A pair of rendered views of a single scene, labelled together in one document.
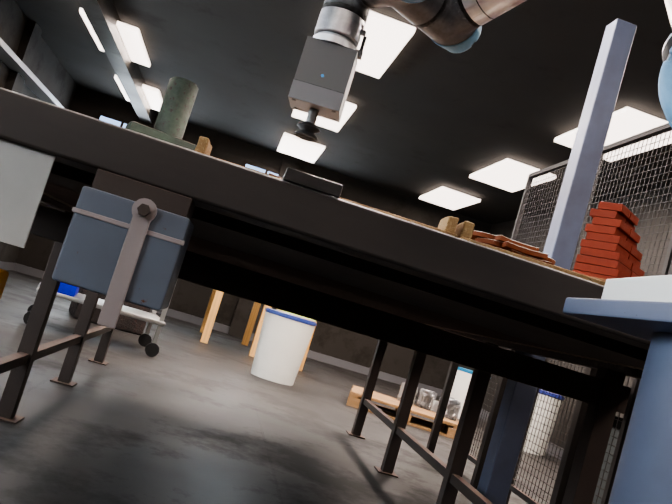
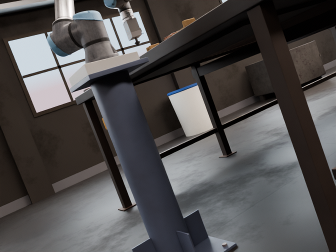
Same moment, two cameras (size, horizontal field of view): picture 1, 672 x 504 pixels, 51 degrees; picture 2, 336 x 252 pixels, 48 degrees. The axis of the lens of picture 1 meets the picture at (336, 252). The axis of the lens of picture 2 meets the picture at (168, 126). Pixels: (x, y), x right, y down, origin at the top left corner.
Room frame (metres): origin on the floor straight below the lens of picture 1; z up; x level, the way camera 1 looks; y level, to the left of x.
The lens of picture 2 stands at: (0.29, -1.97, 0.70)
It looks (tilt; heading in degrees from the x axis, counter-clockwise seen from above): 5 degrees down; 68
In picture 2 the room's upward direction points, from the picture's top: 20 degrees counter-clockwise
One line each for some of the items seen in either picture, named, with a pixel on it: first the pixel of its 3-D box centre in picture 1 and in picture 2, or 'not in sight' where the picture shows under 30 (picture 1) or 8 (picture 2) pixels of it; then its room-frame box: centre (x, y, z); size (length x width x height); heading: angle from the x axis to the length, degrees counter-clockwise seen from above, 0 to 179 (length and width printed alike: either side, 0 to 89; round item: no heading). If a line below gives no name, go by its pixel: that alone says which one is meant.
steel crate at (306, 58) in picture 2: not in sight; (284, 72); (4.63, 3.11, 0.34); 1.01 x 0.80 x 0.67; 98
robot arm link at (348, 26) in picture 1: (340, 31); (127, 15); (1.11, 0.10, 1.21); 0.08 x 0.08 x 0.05
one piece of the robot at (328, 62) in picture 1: (326, 79); (133, 27); (1.12, 0.10, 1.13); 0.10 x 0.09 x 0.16; 178
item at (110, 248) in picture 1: (125, 253); not in sight; (0.90, 0.26, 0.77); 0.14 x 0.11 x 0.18; 97
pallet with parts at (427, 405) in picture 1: (405, 402); not in sight; (7.02, -1.09, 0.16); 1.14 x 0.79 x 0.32; 88
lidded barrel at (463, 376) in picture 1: (466, 394); not in sight; (9.04, -2.12, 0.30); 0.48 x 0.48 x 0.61
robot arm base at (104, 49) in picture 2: not in sight; (100, 53); (0.72, -0.43, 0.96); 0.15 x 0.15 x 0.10
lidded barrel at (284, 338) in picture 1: (281, 346); not in sight; (6.99, 0.24, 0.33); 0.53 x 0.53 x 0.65
